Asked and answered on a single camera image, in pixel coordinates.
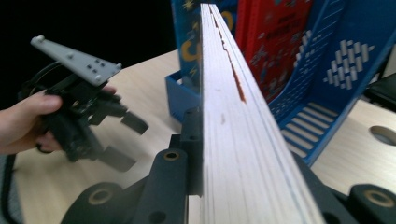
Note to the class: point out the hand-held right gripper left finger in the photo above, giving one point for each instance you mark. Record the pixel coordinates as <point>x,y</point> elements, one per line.
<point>194,149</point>

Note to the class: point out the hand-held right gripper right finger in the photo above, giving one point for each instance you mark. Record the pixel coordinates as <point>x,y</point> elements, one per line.
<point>330,205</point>

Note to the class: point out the white green-leaf board book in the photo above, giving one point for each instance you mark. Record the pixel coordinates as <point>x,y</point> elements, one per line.
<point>243,149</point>

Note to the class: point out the blue illustrated picture book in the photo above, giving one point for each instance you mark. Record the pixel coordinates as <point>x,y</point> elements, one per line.
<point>188,46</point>

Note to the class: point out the blue plastic file rack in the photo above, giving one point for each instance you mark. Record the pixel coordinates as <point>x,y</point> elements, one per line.
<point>348,102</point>

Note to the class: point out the red illustrated picture book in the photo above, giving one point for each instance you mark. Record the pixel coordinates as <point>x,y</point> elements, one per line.
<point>244,21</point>
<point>277,46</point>

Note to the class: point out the black folding chair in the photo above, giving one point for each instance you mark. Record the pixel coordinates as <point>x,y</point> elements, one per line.
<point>383,90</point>

